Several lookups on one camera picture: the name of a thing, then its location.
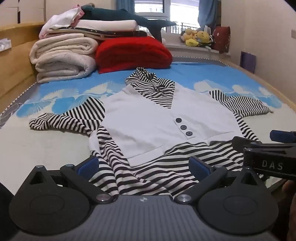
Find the pink and white cloth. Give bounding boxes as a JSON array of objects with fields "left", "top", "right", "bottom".
[{"left": 39, "top": 6, "right": 84, "bottom": 39}]

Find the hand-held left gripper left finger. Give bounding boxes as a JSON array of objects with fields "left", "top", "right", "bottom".
[{"left": 22, "top": 156, "right": 118, "bottom": 205}]

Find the striped shirt with white vest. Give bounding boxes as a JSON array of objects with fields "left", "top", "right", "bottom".
[{"left": 29, "top": 67, "right": 274, "bottom": 197}]

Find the wooden headboard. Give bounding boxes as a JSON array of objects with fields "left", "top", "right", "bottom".
[{"left": 0, "top": 22, "right": 47, "bottom": 112}]

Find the wooden bed frame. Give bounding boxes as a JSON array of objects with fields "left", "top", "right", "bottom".
[{"left": 217, "top": 58, "right": 296, "bottom": 114}]

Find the dark teal shark plush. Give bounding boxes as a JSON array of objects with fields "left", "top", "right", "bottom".
[{"left": 79, "top": 4, "right": 177, "bottom": 40}]

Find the white folded quilt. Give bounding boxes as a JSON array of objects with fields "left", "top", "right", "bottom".
[{"left": 50, "top": 20, "right": 139, "bottom": 32}]

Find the dark red bag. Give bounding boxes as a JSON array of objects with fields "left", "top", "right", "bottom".
[{"left": 213, "top": 26, "right": 231, "bottom": 54}]

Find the yellow duck plush toy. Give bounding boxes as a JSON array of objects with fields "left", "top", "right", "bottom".
[{"left": 184, "top": 28, "right": 199, "bottom": 39}]

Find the white window sill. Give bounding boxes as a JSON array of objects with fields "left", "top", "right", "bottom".
[{"left": 162, "top": 42, "right": 232, "bottom": 57}]

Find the blue curtain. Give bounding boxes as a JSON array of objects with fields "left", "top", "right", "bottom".
[
  {"left": 198, "top": 0, "right": 222, "bottom": 29},
  {"left": 116, "top": 0, "right": 137, "bottom": 15}
]

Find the dark star-print folded blanket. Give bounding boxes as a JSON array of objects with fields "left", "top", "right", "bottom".
[{"left": 46, "top": 27, "right": 148, "bottom": 41}]

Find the white speckled folded blanket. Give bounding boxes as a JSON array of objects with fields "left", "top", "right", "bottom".
[{"left": 35, "top": 51, "right": 97, "bottom": 84}]

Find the cream folded blanket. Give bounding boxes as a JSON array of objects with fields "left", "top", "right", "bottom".
[{"left": 30, "top": 34, "right": 99, "bottom": 65}]

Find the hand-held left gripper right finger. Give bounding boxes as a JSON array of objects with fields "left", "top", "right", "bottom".
[{"left": 174, "top": 156, "right": 271, "bottom": 205}]

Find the red folded blanket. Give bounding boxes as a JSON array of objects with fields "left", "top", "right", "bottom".
[{"left": 95, "top": 36, "right": 173, "bottom": 74}]

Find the blue and cream bed sheet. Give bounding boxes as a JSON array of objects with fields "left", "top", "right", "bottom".
[{"left": 0, "top": 56, "right": 296, "bottom": 194}]

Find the purple bag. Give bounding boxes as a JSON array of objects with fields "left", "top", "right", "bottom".
[{"left": 240, "top": 51, "right": 257, "bottom": 74}]

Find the tissue pack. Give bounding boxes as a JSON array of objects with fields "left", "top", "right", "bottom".
[{"left": 0, "top": 38, "right": 12, "bottom": 51}]

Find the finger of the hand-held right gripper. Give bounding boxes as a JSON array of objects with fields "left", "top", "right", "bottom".
[
  {"left": 269, "top": 130, "right": 296, "bottom": 143},
  {"left": 232, "top": 136, "right": 255, "bottom": 153}
]

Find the cream wardrobe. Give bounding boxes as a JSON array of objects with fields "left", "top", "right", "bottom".
[{"left": 0, "top": 0, "right": 48, "bottom": 24}]

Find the window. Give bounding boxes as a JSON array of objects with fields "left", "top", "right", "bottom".
[{"left": 134, "top": 0, "right": 201, "bottom": 35}]

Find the black balcony railing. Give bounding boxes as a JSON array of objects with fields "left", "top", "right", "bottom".
[{"left": 162, "top": 21, "right": 199, "bottom": 34}]

